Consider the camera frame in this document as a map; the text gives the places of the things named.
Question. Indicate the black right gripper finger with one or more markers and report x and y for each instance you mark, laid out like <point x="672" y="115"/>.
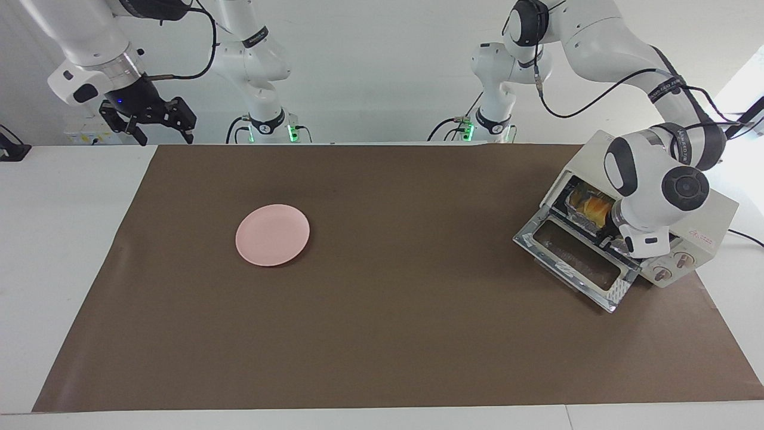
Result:
<point x="185" y="116"/>
<point x="131" y="128"/>

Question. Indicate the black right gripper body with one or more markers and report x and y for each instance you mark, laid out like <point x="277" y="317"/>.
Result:
<point x="140" y="101"/>

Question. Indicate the aluminium foil tray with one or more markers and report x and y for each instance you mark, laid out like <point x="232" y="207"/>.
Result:
<point x="576" y="206"/>

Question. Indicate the sliced orange bread loaf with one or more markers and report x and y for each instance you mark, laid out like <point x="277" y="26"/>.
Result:
<point x="597" y="209"/>

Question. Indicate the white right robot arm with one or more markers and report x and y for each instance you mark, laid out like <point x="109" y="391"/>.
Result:
<point x="89" y="48"/>

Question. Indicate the glass oven door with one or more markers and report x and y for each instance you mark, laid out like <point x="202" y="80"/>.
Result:
<point x="573" y="263"/>

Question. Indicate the round oven knob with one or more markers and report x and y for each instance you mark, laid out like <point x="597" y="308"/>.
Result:
<point x="683" y="261"/>
<point x="661" y="274"/>

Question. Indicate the white toaster oven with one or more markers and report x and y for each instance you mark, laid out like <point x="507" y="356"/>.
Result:
<point x="710" y="215"/>

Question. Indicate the black desk device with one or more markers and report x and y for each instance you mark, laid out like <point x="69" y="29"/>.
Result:
<point x="12" y="146"/>

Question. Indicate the pink round plate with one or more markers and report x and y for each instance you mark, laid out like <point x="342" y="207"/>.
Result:
<point x="273" y="235"/>

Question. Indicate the brown paper table mat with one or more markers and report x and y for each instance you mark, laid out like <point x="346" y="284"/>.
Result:
<point x="388" y="334"/>

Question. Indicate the white wall power outlet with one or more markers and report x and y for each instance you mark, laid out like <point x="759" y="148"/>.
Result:
<point x="86" y="138"/>

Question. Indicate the black stand bracket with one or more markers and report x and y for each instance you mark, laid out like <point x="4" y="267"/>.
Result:
<point x="753" y="109"/>

